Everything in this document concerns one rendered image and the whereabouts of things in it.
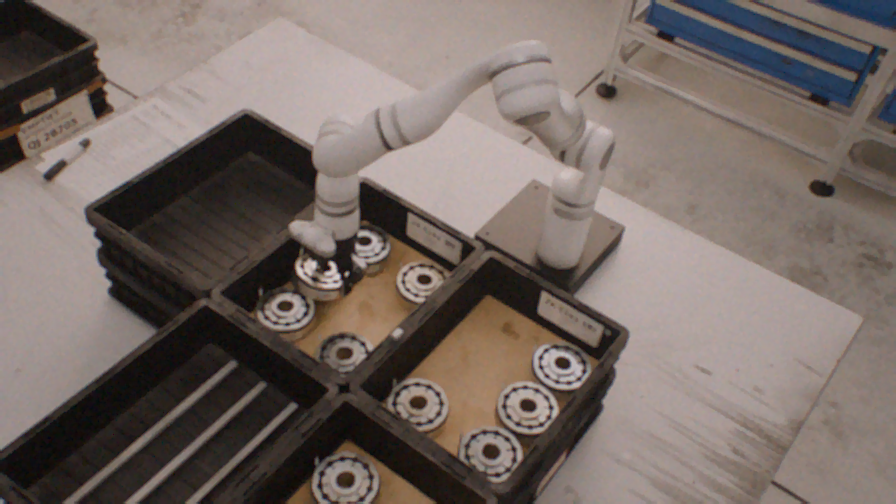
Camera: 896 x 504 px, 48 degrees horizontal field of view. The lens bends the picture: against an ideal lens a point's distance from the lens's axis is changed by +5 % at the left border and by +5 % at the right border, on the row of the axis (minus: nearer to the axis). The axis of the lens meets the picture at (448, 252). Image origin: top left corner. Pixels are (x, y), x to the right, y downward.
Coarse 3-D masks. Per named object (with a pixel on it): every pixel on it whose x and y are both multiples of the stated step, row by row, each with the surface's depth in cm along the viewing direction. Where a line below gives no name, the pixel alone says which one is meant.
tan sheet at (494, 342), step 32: (480, 320) 174; (512, 320) 175; (448, 352) 169; (480, 352) 169; (512, 352) 170; (448, 384) 164; (480, 384) 165; (448, 416) 160; (480, 416) 160; (448, 448) 156
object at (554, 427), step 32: (480, 256) 172; (448, 288) 166; (544, 288) 168; (416, 320) 160; (608, 320) 164; (384, 352) 155; (608, 352) 159; (352, 384) 151; (384, 416) 147; (544, 448) 147; (480, 480) 141; (512, 480) 142
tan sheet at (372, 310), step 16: (400, 256) 184; (416, 256) 184; (384, 272) 181; (448, 272) 182; (368, 288) 178; (384, 288) 178; (320, 304) 174; (336, 304) 174; (352, 304) 175; (368, 304) 175; (384, 304) 175; (400, 304) 176; (320, 320) 172; (336, 320) 172; (352, 320) 172; (368, 320) 172; (384, 320) 173; (400, 320) 173; (304, 336) 169; (368, 336) 170; (384, 336) 170
